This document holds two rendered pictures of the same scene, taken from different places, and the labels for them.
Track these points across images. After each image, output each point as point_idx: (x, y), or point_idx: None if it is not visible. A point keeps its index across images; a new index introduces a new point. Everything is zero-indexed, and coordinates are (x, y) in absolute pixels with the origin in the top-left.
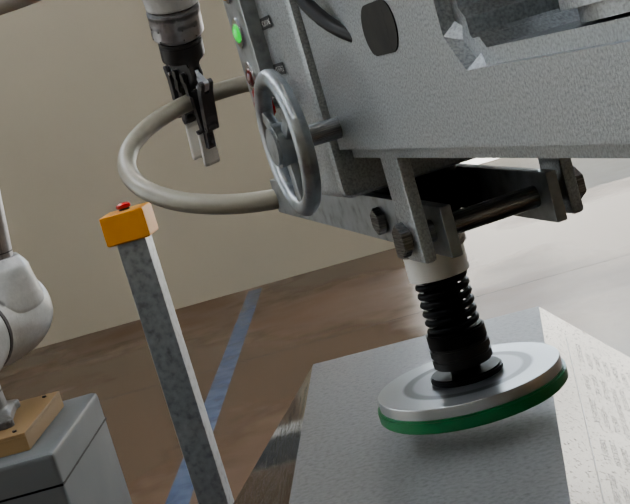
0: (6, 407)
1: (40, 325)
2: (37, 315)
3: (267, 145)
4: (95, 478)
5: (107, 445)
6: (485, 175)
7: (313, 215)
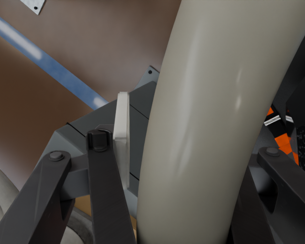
0: (82, 221)
1: (2, 181)
2: None
3: None
4: (134, 160)
5: (90, 129)
6: None
7: None
